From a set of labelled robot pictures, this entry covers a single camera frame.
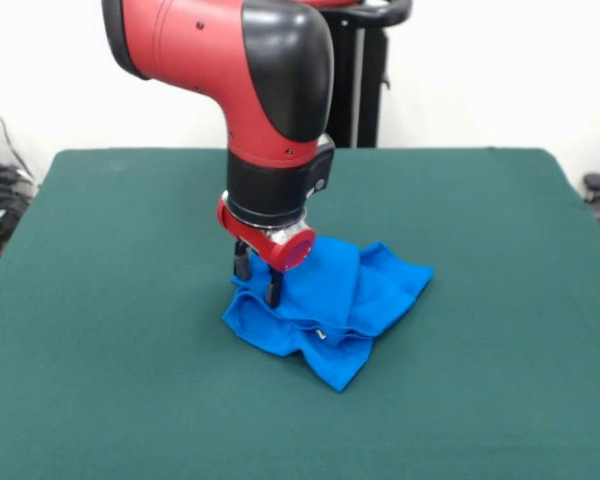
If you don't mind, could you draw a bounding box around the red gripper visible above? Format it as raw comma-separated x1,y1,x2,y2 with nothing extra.
216,196,316,309

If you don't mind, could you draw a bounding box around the blue shirt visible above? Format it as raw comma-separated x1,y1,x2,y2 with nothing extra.
222,237,435,394

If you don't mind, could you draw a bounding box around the dark green table cloth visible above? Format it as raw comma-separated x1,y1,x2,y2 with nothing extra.
0,146,600,480

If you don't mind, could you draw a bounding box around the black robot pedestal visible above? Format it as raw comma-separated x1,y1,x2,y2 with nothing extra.
324,0,414,149

